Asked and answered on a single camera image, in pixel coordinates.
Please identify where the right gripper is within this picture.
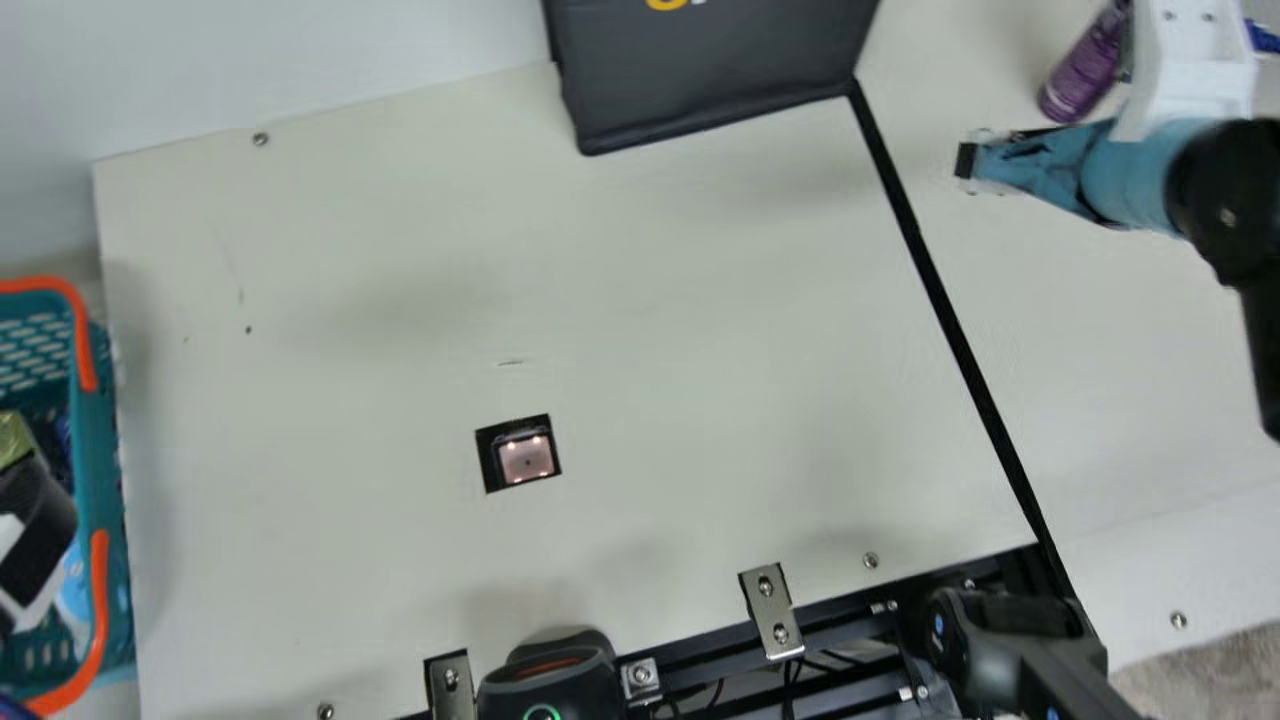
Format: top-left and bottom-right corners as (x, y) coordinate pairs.
(953, 117), (1191, 238)

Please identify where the small square scanner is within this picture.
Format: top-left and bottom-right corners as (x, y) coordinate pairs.
(475, 413), (563, 495)

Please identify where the teal shopping basket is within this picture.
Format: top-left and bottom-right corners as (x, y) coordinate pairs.
(0, 276), (137, 716)

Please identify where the black strip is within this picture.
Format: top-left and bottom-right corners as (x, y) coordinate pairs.
(848, 78), (1081, 606)

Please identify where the dark grey bag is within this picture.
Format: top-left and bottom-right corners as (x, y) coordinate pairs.
(540, 0), (883, 157)

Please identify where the black device with green light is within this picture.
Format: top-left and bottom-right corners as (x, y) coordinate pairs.
(476, 628), (627, 720)

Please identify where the blue gum pack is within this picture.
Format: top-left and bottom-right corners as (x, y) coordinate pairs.
(45, 415), (73, 491)

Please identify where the dark coffee bottle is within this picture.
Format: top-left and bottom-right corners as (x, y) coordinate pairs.
(0, 452), (80, 641)

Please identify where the rectangular tin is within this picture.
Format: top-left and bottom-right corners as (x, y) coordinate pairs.
(0, 410), (39, 471)

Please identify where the light blue packet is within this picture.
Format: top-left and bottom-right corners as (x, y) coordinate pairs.
(55, 555), (96, 641)

